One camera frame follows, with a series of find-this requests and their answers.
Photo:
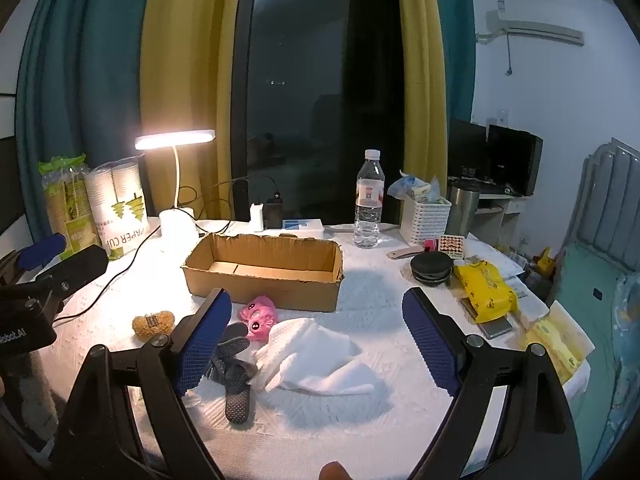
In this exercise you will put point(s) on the white side desk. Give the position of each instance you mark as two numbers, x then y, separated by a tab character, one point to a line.
500	215

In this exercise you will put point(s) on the pink plush toy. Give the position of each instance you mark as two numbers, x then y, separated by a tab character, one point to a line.
257	316

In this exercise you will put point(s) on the teal bed sheet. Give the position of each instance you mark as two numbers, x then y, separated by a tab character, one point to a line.
590	280

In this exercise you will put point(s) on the clear water bottle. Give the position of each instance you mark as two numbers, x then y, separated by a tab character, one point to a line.
369	210

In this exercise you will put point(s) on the white towel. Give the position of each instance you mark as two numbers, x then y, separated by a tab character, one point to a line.
310	355

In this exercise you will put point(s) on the white woven plastic basket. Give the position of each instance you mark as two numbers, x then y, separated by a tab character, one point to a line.
424	222

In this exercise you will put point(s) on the steel thermos cup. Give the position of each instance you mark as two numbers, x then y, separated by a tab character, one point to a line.
462	210

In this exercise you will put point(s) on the grey smartphone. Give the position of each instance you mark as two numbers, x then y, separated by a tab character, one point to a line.
495	327

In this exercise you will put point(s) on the pale cartoon tissue pack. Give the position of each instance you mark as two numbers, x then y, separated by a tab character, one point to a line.
555	345

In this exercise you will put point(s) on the blue plastic packet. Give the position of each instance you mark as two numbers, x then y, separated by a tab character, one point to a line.
407	185

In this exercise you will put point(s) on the grey folded panels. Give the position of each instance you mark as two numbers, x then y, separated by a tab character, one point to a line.
607	195

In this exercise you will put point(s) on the white air conditioner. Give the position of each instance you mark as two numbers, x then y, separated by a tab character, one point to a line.
535	30

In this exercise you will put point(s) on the white papers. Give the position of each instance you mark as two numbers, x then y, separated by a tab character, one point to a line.
530	300

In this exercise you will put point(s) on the small pink item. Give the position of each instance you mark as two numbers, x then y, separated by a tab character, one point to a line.
430	246

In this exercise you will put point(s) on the black power adapter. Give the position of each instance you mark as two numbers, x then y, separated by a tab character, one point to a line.
275	212

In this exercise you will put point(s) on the yellow knitted toy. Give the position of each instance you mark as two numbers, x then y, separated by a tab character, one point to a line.
151	327

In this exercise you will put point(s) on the cardboard box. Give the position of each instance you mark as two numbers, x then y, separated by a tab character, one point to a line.
260	292

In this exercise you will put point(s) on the black round lid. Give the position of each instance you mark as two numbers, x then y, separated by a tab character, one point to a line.
431	267

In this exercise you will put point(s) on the beige folding knife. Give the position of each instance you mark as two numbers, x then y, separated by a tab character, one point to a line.
405	252

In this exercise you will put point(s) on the white lamp base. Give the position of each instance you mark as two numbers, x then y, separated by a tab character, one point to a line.
176	230

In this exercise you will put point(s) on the white wall socket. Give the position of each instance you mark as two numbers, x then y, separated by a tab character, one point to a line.
499	118

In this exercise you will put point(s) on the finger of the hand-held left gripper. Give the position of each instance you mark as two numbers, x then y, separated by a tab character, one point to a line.
75	266
42	251

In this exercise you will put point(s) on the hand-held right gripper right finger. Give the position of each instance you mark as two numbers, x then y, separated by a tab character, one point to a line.
430	345

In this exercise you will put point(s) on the blue and white box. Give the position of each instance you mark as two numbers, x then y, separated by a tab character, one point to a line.
302	227

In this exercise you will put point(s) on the black monitor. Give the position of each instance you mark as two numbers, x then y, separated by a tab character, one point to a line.
515	160

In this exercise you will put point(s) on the teal curtain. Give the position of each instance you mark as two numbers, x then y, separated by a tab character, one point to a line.
80	85
455	35

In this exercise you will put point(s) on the dark window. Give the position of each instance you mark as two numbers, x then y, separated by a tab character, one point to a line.
320	100

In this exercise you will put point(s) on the white paper cup pack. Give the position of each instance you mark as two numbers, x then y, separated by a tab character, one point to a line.
120	210

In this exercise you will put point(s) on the yellow curtain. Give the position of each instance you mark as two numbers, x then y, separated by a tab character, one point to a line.
195	60
420	85

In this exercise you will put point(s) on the green paper cup pack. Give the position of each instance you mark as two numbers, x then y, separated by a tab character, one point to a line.
70	210

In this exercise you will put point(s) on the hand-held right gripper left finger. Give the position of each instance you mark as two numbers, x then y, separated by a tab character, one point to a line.
202	345

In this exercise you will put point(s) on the small dotted box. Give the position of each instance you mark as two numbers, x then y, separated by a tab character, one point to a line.
451	246

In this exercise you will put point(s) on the white charger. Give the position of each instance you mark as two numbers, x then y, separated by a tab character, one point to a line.
258	217

